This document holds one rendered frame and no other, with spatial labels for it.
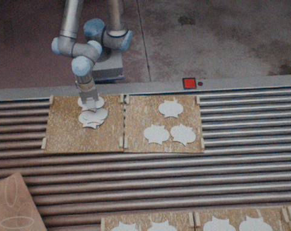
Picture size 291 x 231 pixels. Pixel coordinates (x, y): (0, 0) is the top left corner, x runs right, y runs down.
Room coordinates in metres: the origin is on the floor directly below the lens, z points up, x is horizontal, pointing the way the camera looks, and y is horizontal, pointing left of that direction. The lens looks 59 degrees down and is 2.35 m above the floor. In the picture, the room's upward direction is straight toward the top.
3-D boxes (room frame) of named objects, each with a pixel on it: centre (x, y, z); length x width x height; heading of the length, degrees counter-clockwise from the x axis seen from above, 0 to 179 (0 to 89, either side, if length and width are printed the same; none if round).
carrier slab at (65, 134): (0.80, 0.32, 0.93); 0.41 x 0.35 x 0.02; 91
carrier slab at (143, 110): (0.80, -0.10, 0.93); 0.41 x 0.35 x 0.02; 90
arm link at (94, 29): (1.26, 0.27, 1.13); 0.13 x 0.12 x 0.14; 72
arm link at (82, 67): (0.85, 0.27, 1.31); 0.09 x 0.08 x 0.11; 162
